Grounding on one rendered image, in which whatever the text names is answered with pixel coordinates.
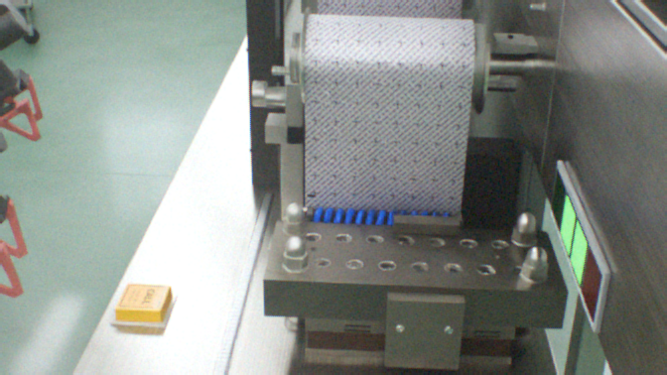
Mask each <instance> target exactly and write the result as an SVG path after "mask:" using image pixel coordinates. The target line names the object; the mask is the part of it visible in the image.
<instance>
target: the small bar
mask: <svg viewBox="0 0 667 375"><path fill-rule="evenodd" d="M393 232H394V233H416V234H443V235H460V220H459V218H458V217H450V216H425V215H398V214H394V221H393Z"/></svg>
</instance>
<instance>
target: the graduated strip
mask: <svg viewBox="0 0 667 375"><path fill-rule="evenodd" d="M274 196H275V193H264V196H263V199H262V203H261V206H259V211H258V214H257V218H256V221H255V226H254V229H253V233H252V236H251V241H250V244H249V248H248V251H247V255H246V259H245V263H244V266H242V270H241V273H240V278H239V281H238V285H237V288H236V293H235V296H234V300H233V303H232V307H231V311H230V315H229V318H228V322H227V325H226V330H225V332H224V336H223V337H222V340H221V344H220V347H219V351H218V354H217V358H216V361H215V366H214V369H213V373H212V375H229V371H230V367H231V363H232V358H233V355H234V351H235V347H236V342H237V338H238V334H239V330H240V328H241V327H242V323H243V319H244V315H245V311H246V306H247V302H248V299H249V295H250V290H251V286H252V282H253V278H254V273H255V270H256V266H257V262H258V258H260V255H259V253H261V249H262V245H263V241H264V237H265V233H266V229H267V225H268V220H269V216H270V212H271V209H272V204H273V200H274Z"/></svg>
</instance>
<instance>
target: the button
mask: <svg viewBox="0 0 667 375"><path fill-rule="evenodd" d="M171 299H172V289H171V286H169V285H145V284H127V285H126V287H125V289H124V291H123V293H122V295H121V298H120V300H119V302H118V304H116V306H115V308H114V313H115V320H117V321H139V322H163V319H164V317H165V314H166V312H167V308H168V306H169V303H170V301H171Z"/></svg>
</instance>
